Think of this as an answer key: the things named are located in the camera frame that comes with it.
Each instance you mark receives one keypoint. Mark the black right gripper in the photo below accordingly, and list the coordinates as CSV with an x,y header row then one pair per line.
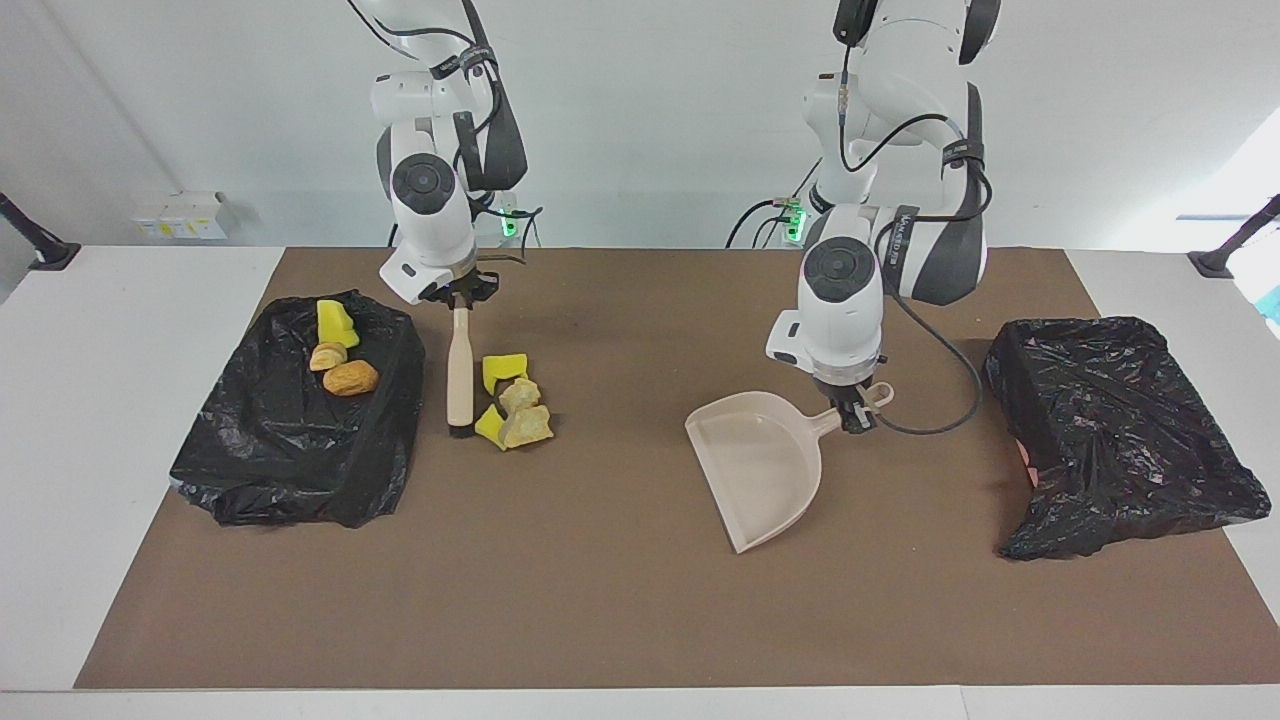
x,y
475,285

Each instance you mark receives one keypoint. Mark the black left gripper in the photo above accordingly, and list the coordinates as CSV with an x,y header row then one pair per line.
x,y
850,385

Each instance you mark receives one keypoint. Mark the beige brush black bristles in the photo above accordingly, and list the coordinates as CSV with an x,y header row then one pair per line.
x,y
460,370

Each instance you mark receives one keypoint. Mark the notched yellow sponge piece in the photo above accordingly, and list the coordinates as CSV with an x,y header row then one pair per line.
x,y
497,370

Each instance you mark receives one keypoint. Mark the small tan bread piece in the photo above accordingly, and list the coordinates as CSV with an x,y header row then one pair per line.
x,y
518,395

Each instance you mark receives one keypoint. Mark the beige plastic dustpan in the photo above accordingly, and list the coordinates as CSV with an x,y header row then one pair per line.
x,y
760,470

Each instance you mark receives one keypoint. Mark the small yellow sponge piece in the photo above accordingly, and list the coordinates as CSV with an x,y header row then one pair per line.
x,y
488,428

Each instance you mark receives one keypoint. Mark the yellow green sponge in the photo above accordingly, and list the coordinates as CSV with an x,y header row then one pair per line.
x,y
335,322

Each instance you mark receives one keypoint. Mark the brown bread roll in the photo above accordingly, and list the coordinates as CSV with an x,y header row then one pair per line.
x,y
350,378

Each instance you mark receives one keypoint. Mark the large tan bread piece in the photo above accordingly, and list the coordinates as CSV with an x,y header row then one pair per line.
x,y
527,428

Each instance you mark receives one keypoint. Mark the pale bread piece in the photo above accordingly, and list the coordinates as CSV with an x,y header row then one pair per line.
x,y
328,357

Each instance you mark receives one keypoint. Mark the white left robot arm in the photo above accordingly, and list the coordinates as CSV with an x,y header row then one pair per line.
x,y
840,300

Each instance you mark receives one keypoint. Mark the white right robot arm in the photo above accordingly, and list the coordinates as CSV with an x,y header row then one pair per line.
x,y
430,230

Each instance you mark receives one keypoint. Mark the pink plastic bin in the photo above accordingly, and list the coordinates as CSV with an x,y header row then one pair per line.
x,y
1030,465

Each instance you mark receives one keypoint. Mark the black plastic trash bag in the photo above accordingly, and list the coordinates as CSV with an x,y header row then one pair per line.
x,y
1120,430
290,450

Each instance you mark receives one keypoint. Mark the brown table mat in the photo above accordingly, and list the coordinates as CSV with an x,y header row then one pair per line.
x,y
640,620

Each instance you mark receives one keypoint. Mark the teal object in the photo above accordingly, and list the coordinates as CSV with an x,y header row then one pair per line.
x,y
1272,305

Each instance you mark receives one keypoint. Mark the white wall socket box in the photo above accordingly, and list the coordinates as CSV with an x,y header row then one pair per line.
x,y
180,215

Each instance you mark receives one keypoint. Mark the black camera stand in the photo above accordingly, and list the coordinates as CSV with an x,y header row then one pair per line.
x,y
55,255
1215,265

